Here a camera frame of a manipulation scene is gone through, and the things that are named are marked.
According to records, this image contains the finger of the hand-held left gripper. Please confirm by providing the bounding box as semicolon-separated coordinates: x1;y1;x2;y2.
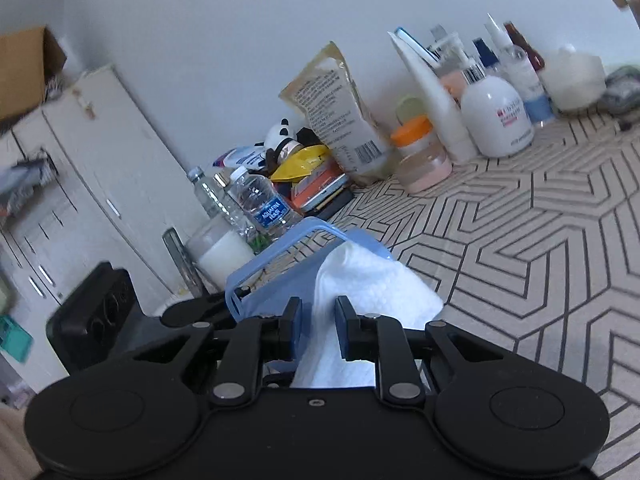
200;285;252;324

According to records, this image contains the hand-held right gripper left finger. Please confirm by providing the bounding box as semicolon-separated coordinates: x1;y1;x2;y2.
131;296;304;407

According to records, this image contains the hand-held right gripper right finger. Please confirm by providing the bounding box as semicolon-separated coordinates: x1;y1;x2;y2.
335;296;506;405

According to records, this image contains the white paper towel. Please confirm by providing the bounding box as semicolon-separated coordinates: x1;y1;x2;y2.
290;244;445;390

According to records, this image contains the blue plastic container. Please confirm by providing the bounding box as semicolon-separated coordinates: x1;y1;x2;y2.
225;216;401;376

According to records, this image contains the grey transparent tall container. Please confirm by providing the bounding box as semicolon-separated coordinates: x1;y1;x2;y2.
163;227;206;299

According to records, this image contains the pink oval container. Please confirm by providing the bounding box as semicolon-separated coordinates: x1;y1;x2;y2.
400;152;453;194

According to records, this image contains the glass jar with white contents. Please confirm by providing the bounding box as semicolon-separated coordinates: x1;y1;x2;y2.
186;219;256;291

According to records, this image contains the teal box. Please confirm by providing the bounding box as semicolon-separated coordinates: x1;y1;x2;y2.
0;314;34;362

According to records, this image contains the labelled clear water bottle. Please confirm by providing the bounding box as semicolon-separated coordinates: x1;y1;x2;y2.
230;166;304;241

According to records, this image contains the black flat book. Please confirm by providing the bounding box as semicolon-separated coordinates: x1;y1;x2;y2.
310;187;357;222

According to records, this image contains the white blue lotion tube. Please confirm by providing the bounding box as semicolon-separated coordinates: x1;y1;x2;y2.
212;146;268;171

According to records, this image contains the orange flat case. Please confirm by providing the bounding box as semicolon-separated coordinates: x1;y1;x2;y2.
290;160;347;211

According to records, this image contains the white wardrobe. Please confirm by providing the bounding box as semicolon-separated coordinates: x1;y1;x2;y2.
0;64;211;396

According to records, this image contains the hanging patterned cloth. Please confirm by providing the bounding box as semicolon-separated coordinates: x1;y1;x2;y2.
0;149;60;218

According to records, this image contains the yellow snack packet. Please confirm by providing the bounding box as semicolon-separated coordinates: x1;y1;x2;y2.
270;145;331;182

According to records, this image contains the panda plush toy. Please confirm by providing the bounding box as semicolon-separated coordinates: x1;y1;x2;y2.
262;119;301;158

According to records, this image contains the geometric patterned table cover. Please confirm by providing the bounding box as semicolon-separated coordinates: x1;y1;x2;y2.
250;105;640;480

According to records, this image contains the orange lid clear jar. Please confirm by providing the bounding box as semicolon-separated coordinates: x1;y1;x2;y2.
391;115;447;176

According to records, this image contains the beige printed refill bag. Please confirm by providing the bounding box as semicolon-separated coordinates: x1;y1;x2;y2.
279;42;394;186

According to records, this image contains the green round lid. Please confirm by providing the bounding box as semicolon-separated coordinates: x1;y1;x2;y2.
396;96;426;124

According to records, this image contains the grey patterned cloth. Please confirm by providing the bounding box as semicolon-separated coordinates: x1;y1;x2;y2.
42;72;88;104

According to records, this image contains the tall white tube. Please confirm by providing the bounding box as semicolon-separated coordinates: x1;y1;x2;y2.
387;31;481;165

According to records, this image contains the brown cardboard box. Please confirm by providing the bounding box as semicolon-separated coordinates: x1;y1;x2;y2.
0;26;68;134

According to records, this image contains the white pump bottle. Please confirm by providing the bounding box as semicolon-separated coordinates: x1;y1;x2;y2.
460;55;535;158

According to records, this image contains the pink pump bottle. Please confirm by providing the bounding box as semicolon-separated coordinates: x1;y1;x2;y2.
430;32;477;107

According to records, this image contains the blue white slim tube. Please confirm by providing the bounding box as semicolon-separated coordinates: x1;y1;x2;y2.
394;27;441;67

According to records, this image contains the clear spray bottle blue label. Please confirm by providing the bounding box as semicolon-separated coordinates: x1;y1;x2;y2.
482;14;556;128

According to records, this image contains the dark blue cap spray bottle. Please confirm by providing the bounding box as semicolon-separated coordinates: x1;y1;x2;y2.
472;37;502;74

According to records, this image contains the brown glass bottle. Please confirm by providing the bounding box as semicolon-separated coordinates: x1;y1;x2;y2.
502;21;546;73

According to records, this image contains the white round jug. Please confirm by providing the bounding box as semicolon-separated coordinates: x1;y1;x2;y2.
537;45;607;113

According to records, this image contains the grey green pouch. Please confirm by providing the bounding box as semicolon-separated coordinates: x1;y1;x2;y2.
597;65;640;113

